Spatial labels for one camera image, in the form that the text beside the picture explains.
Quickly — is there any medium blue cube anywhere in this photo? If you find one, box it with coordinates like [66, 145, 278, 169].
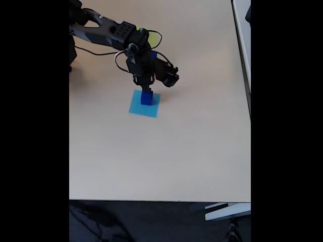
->
[140, 91, 154, 105]

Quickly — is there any light blue paper square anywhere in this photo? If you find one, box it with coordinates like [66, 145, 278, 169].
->
[128, 89, 162, 118]

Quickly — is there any green paper square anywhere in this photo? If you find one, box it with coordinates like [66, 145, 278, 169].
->
[137, 27, 163, 49]

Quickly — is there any white neighbouring table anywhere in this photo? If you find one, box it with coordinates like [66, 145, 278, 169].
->
[231, 0, 251, 118]

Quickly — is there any white table leg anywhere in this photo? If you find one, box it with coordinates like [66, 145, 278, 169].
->
[204, 202, 251, 221]

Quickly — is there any black camera box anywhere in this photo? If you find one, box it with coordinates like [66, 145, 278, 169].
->
[153, 56, 180, 88]

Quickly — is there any black cable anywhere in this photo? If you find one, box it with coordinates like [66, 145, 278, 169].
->
[75, 29, 177, 74]

